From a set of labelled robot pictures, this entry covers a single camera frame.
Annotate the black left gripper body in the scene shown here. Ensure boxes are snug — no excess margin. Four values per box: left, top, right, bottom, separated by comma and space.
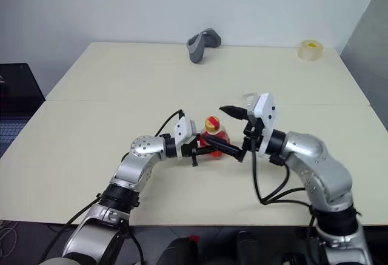
181, 139, 201, 167

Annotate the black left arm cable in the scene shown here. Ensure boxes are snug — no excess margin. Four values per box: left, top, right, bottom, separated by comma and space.
153, 109, 186, 140

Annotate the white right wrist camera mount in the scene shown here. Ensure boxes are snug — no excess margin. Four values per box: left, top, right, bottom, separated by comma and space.
247, 92, 279, 160

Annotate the yellow and red bottle cap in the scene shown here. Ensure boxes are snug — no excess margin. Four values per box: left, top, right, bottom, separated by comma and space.
204, 116, 221, 135

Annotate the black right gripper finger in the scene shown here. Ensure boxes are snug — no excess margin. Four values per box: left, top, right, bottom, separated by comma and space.
202, 135, 247, 163
219, 105, 249, 122

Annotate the black laptop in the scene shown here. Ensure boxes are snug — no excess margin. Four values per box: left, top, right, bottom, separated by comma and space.
0, 62, 46, 158

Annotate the grey curved plastic handle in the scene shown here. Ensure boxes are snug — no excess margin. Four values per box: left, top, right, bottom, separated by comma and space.
186, 27, 222, 64

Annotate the white floor cable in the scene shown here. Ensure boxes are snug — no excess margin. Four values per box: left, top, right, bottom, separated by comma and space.
0, 220, 18, 249

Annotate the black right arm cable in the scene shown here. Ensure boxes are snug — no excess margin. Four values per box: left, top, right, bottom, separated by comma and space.
249, 136, 316, 217

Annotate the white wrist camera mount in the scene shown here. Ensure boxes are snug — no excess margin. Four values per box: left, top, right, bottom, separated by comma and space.
247, 92, 279, 160
173, 118, 198, 159

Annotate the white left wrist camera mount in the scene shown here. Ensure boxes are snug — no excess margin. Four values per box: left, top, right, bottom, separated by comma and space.
173, 118, 198, 159

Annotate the clear bottle with red drink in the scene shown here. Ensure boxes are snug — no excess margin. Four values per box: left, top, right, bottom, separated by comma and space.
198, 127, 230, 159

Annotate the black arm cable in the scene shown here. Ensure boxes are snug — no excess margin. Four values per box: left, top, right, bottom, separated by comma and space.
249, 136, 316, 217
153, 109, 186, 140

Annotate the clear wine glass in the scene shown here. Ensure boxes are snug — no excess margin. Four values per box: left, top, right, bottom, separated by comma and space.
241, 92, 259, 108

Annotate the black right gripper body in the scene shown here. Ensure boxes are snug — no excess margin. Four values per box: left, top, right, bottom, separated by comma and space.
242, 116, 264, 156

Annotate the clear tape roll yellow core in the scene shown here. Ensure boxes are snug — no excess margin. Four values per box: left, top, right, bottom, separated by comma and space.
298, 39, 324, 63

